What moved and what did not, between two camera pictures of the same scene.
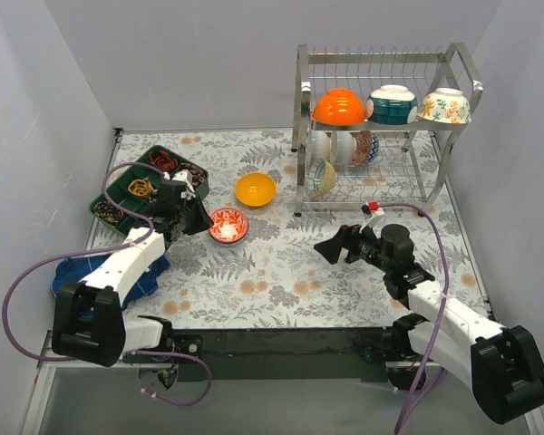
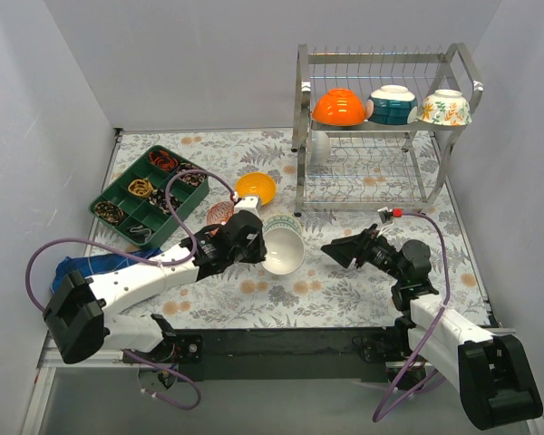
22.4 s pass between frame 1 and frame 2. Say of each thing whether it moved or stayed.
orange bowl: stayed
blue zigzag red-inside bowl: moved
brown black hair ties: stayed
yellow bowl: stayed
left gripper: moved
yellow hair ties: stayed
